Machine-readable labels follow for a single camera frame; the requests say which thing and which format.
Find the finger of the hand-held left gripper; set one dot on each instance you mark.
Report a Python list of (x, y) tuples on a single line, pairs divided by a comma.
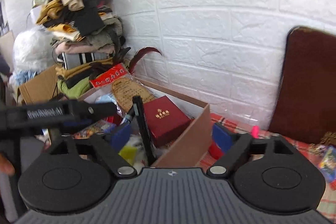
[(99, 109), (78, 124)]

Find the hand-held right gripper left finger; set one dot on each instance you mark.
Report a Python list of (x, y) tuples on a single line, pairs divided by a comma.
[(120, 134)]

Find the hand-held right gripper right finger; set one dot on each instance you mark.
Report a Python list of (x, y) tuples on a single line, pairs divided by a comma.
[(221, 138)]

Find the orange colourful box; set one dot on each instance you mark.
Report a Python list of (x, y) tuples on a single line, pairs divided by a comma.
[(92, 128)]

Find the black box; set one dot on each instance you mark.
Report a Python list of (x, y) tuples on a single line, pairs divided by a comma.
[(144, 129)]

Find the bagged woven insoles red header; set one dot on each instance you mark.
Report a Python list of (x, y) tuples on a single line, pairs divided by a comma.
[(126, 92)]

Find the brown cardboard box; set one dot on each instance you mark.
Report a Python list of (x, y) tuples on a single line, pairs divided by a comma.
[(183, 145)]

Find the dark red box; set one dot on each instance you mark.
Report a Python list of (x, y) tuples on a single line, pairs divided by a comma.
[(168, 127)]

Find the person's left hand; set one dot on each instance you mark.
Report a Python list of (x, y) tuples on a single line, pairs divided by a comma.
[(6, 167)]

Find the light blue packet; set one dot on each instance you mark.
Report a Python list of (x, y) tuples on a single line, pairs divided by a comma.
[(105, 99)]

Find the white printed pouch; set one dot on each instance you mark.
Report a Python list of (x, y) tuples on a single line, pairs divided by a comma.
[(137, 142)]

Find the yellow green block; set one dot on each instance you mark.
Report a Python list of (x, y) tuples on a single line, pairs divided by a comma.
[(128, 154)]

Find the clear plastic wrap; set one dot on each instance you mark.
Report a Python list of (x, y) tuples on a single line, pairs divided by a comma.
[(236, 119)]

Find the pink marker pen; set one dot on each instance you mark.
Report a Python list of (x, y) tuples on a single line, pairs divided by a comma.
[(255, 131)]

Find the plain cardboard carton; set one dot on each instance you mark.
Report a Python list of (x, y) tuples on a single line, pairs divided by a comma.
[(39, 87)]

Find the light blue cloth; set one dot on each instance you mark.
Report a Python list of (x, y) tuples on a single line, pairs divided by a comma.
[(25, 78)]

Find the white plastic bag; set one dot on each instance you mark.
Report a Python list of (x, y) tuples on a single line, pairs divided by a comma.
[(31, 50)]

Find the dark red feather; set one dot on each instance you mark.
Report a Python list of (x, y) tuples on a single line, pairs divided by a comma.
[(147, 50)]

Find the brown headboard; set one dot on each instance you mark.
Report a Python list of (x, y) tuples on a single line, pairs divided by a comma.
[(309, 82)]

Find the pile of folded clothes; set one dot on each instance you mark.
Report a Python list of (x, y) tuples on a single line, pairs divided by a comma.
[(78, 3)]

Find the blue colourful box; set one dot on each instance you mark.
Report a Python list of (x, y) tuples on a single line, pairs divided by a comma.
[(329, 163)]

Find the plaid blanket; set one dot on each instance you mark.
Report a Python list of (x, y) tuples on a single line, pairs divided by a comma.
[(329, 200)]

